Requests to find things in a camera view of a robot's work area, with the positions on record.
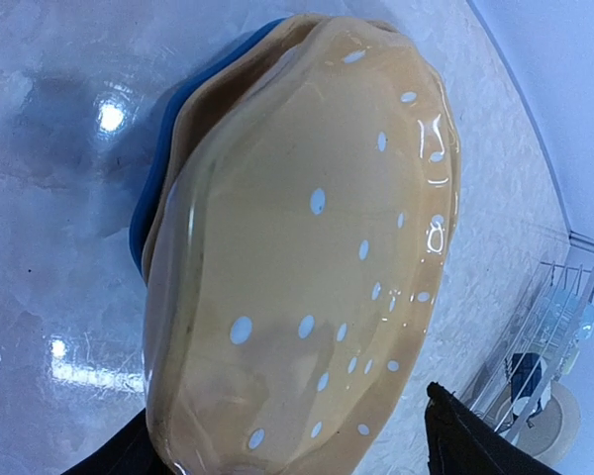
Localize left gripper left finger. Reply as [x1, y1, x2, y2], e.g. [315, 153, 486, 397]
[68, 410, 171, 475]

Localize beige plate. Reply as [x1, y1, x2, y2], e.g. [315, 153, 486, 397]
[486, 381, 581, 467]

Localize yellow polka dot plate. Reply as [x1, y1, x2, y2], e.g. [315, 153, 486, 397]
[142, 14, 328, 272]

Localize dark teal white bowl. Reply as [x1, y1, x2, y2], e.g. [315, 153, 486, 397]
[505, 352, 547, 422]

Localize light blue cup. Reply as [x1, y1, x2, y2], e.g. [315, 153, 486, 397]
[575, 303, 594, 340]

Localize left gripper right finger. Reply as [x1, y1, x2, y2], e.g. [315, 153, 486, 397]
[425, 382, 555, 474]

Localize right aluminium frame post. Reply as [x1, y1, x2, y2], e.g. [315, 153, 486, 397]
[469, 1, 594, 251]

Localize blue polka dot plate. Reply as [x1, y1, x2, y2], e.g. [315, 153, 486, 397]
[129, 17, 286, 275]

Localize metal wire dish rack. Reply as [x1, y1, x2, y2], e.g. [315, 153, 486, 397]
[462, 261, 594, 443]

